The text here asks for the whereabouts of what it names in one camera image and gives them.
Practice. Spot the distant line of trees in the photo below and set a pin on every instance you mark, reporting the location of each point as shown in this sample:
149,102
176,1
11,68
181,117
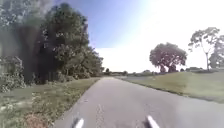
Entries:
133,72

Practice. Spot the grey asphalt path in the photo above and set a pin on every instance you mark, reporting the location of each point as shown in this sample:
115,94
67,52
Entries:
116,103

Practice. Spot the round broad tree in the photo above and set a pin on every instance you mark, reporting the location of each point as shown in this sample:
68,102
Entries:
167,56

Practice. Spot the row of dense trees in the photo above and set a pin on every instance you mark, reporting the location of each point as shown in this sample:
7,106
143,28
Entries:
60,43

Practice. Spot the robot's own part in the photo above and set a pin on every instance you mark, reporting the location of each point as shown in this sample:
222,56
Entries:
152,122
79,123

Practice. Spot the green grass field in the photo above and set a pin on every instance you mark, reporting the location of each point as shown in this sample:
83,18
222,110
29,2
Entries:
186,83

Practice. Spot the grass verge with dry patches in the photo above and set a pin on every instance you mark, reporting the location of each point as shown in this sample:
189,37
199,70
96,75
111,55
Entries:
40,100

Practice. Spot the tall thin tree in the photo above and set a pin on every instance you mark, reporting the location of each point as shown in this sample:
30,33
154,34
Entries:
208,43

